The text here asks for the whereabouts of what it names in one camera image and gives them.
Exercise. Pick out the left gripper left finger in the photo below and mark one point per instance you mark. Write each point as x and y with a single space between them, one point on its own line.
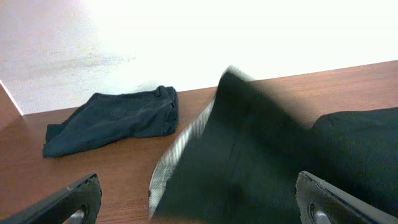
78 202

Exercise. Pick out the black shorts with white stripe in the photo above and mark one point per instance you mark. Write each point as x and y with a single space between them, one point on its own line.
244 166

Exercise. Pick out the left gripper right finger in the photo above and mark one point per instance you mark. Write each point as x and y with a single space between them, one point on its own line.
320 202

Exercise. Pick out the folded navy blue garment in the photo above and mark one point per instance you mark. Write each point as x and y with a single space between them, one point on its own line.
104 119

